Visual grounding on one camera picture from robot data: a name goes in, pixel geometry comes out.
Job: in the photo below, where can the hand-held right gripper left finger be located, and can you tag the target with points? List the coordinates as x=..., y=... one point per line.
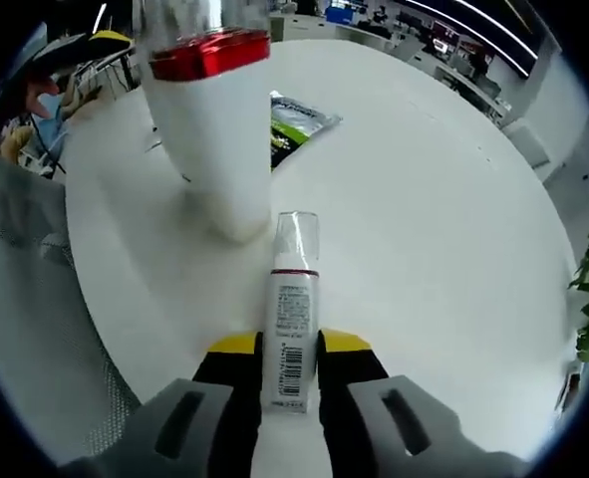
x=214, y=398

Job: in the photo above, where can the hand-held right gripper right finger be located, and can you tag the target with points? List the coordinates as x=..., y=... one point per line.
x=354, y=398

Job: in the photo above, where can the slim clear-capped skincare spray bottle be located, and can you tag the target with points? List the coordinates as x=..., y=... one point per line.
x=291, y=309

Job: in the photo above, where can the large white red-collared skincare bottle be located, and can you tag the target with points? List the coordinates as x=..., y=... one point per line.
x=214, y=149

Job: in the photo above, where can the white mesh office chair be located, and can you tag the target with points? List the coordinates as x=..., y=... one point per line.
x=20, y=299

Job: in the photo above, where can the black and green sachet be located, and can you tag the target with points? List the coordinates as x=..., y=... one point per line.
x=294, y=122

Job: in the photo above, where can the blue box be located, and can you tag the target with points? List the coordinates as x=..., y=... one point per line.
x=339, y=14

